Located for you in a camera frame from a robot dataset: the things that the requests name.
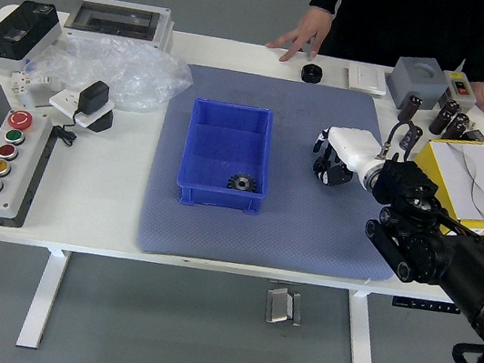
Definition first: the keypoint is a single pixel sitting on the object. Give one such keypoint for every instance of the person's right hand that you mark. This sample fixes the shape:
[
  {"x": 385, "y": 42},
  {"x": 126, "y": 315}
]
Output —
[{"x": 312, "y": 29}]

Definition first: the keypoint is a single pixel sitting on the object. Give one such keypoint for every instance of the black-lidded grey enclosure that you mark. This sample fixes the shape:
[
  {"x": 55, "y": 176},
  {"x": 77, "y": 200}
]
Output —
[{"x": 21, "y": 31}]

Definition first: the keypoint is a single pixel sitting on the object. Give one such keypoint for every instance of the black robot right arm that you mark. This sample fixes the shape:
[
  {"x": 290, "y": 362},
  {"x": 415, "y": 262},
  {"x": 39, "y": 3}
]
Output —
[{"x": 433, "y": 253}]

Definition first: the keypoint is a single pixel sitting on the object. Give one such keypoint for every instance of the blue-grey padded mat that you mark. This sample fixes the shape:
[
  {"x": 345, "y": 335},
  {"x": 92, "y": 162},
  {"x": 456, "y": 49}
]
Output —
[{"x": 284, "y": 234}]

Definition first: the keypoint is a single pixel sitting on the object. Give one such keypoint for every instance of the white plastic connector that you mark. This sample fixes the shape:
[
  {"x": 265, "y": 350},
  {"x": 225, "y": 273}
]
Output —
[{"x": 28, "y": 79}]

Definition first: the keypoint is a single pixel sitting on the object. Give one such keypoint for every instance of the white wall switch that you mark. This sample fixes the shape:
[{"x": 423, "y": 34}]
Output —
[{"x": 368, "y": 79}]

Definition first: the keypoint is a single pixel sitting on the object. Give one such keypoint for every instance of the blue plastic box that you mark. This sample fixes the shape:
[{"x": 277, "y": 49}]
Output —
[{"x": 209, "y": 158}]

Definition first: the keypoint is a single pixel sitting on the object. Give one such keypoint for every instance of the grey box with round hole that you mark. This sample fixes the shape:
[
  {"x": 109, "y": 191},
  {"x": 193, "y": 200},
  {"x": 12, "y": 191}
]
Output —
[{"x": 417, "y": 80}]

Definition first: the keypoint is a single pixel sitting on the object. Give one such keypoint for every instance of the black power adapter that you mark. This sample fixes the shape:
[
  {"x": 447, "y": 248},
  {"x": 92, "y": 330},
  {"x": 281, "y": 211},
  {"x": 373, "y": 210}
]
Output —
[{"x": 93, "y": 96}]

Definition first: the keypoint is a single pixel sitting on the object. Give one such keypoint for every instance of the silver metal bracket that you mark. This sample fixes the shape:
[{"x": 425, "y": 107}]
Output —
[{"x": 279, "y": 307}]

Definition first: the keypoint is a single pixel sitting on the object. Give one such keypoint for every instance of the big black gear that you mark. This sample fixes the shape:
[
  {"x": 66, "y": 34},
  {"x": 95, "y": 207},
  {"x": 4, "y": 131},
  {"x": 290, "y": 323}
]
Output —
[{"x": 241, "y": 183}]

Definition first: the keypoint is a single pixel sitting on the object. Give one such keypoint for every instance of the grey red-black button switch box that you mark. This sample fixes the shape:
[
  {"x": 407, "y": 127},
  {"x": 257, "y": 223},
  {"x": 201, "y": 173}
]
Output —
[{"x": 457, "y": 89}]

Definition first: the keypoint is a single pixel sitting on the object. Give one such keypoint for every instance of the black cylindrical capacitor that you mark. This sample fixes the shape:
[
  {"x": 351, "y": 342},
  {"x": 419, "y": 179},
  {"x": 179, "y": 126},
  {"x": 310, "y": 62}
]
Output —
[{"x": 411, "y": 139}]

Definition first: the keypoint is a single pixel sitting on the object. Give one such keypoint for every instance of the small black flat block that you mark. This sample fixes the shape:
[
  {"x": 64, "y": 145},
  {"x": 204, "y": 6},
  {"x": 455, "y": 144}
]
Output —
[{"x": 478, "y": 137}]

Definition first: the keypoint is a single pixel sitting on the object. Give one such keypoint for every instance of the white table leg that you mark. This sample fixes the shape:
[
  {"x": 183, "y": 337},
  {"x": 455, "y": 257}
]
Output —
[
  {"x": 363, "y": 348},
  {"x": 44, "y": 297}
]

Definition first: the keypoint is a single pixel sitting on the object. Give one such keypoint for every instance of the person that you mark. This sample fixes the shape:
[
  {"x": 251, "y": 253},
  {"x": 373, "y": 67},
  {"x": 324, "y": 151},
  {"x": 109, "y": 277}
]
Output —
[{"x": 409, "y": 28}]

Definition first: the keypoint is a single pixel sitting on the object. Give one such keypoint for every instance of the brown cylindrical capacitor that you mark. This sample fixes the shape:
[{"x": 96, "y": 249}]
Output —
[
  {"x": 409, "y": 109},
  {"x": 457, "y": 128},
  {"x": 443, "y": 119}
]

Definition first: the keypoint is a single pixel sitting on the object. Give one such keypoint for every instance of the five-button control station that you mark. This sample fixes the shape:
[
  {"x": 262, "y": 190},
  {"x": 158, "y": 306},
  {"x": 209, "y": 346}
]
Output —
[{"x": 4, "y": 171}]

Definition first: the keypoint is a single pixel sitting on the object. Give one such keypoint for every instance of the clear plastic bag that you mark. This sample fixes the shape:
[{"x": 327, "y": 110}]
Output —
[{"x": 139, "y": 73}]

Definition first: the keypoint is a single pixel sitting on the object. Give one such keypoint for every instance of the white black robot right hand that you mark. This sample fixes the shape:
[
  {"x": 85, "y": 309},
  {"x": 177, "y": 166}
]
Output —
[{"x": 351, "y": 143}]

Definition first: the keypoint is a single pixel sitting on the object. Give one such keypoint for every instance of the white power socket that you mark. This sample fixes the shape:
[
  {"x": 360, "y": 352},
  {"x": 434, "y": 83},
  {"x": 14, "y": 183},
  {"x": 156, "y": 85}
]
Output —
[{"x": 63, "y": 101}]

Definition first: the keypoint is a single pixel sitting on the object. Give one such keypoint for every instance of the yellow white cardboard box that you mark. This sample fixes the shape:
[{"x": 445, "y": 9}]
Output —
[{"x": 477, "y": 177}]

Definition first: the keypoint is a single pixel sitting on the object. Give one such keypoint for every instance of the black table control panel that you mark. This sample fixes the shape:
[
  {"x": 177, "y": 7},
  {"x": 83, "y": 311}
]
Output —
[{"x": 422, "y": 305}]

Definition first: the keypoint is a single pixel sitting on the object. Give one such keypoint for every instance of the small black gear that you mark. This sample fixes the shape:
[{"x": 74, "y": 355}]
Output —
[{"x": 320, "y": 167}]

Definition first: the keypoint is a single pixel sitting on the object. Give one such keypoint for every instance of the grey clear-lid distribution box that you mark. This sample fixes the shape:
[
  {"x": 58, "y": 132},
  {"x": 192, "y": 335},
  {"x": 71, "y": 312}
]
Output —
[{"x": 115, "y": 21}]

